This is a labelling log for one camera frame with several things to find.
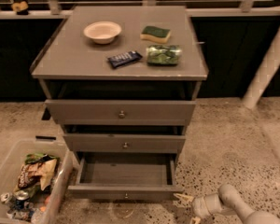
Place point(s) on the yellow black object on ledge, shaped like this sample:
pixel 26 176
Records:
pixel 20 8

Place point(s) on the clear plastic bin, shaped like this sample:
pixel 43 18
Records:
pixel 11 167

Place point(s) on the green chip bag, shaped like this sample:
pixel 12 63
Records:
pixel 38 157

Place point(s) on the crushed can left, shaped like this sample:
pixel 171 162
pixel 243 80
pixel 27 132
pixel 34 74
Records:
pixel 6 197

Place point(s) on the blue candy bar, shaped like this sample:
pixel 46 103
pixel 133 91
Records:
pixel 124 59

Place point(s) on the grey drawer cabinet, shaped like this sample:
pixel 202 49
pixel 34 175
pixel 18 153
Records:
pixel 76 68

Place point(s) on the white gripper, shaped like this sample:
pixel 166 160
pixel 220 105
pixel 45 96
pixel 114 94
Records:
pixel 198 207

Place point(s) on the green yellow sponge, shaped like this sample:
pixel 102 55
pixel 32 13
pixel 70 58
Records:
pixel 155 34

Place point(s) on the brown chip bag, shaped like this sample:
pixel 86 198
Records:
pixel 41 172

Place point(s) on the silver soda can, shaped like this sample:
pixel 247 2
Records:
pixel 22 197

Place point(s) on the grey bottom drawer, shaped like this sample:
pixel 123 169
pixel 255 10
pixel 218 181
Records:
pixel 126 176

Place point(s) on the green snack bag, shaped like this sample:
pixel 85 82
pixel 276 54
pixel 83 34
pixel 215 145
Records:
pixel 163 55

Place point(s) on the grey drawer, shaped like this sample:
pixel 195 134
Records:
pixel 120 112
pixel 137 143
pixel 126 176

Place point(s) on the grey middle drawer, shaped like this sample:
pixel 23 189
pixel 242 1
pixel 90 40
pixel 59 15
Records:
pixel 137 143

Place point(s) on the white paper bowl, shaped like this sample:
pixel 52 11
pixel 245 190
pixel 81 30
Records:
pixel 102 32

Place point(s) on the grey top drawer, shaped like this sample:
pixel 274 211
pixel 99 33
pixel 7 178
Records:
pixel 120 112

